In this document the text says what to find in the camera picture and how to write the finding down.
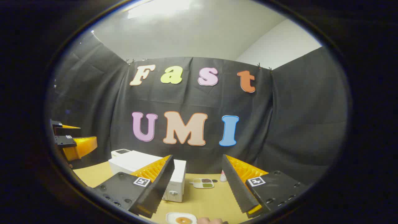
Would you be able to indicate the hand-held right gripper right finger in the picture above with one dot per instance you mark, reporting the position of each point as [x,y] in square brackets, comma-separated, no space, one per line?
[238,186]

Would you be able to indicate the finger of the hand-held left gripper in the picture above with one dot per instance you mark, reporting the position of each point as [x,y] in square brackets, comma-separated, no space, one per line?
[64,141]
[67,131]

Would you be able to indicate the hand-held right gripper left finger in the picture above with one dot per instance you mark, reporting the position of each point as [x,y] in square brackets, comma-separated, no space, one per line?
[158,189]

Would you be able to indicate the white plate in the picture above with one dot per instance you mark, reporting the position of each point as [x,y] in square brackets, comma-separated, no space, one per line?
[171,217]

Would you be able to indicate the white microwave oven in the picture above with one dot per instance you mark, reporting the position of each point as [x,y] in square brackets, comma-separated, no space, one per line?
[130,161]

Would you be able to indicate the round brown bread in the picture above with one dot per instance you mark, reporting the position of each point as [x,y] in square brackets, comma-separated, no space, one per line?
[183,220]

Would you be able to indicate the small clear bottle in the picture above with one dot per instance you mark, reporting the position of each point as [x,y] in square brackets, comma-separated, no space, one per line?
[223,177]

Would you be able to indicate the white compartment tray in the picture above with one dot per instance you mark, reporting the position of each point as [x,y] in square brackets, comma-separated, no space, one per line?
[203,183]

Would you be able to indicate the white toaster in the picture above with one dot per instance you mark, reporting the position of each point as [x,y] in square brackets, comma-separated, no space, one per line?
[120,152]

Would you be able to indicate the black backdrop cloth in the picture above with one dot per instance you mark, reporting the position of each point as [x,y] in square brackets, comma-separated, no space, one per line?
[279,124]

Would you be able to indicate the black cloth clip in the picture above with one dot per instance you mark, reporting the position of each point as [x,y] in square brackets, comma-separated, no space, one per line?
[263,67]
[130,61]

